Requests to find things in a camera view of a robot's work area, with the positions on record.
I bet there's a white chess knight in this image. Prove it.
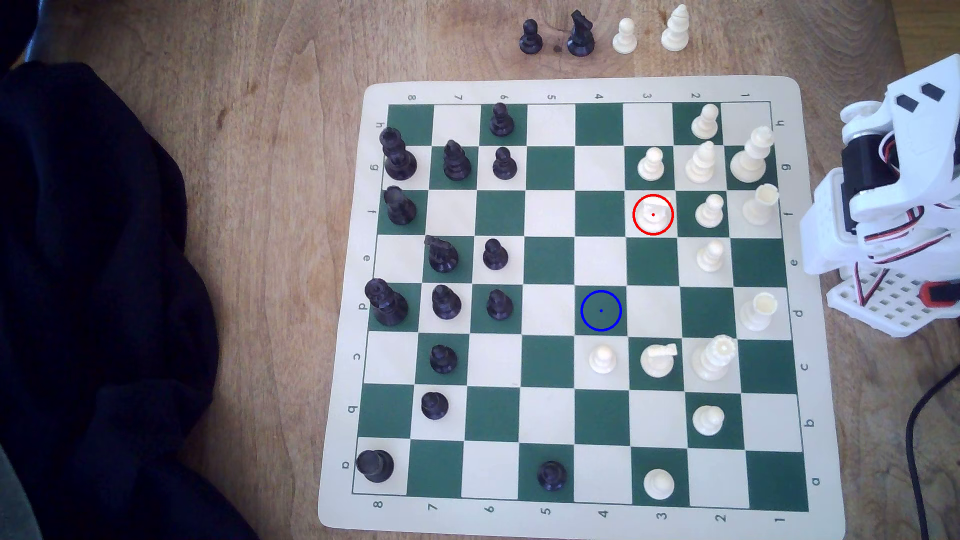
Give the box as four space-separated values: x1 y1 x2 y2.
636 196 673 234
639 342 679 379

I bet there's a black chess knight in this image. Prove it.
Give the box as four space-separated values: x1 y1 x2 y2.
423 234 460 274
566 9 597 58

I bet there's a green cream chess board mat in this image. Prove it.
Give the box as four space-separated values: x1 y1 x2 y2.
317 75 847 540

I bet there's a black chess king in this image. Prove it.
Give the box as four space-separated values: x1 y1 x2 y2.
364 278 410 327

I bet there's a black chess bishop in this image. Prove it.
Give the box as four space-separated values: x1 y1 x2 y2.
442 139 473 182

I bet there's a black chess queen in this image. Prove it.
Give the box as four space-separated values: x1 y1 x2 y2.
378 126 419 182

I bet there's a black chess rook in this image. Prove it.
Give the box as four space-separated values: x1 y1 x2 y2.
355 449 396 484

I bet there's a white chess bishop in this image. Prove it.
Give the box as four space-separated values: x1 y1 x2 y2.
684 140 717 186
660 3 691 53

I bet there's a white chess rook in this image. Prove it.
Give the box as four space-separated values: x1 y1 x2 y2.
738 291 779 333
742 183 780 227

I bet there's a black pawn d7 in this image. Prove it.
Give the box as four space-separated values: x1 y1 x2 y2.
432 284 463 321

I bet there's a black bishop f8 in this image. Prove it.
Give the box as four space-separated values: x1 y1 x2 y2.
383 186 418 227

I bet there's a black cloth jacket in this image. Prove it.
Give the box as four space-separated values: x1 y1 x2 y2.
0 61 260 540

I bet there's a red black clamp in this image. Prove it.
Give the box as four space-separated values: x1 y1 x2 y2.
921 280 960 309

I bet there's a gray fabric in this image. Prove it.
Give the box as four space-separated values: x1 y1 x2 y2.
0 444 44 540

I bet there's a dark chair part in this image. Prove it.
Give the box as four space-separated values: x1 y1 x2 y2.
0 0 46 69

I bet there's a white perforated base plate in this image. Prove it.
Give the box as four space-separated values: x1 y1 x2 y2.
826 264 960 339

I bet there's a black power cable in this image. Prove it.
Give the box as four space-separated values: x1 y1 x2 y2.
905 360 960 540

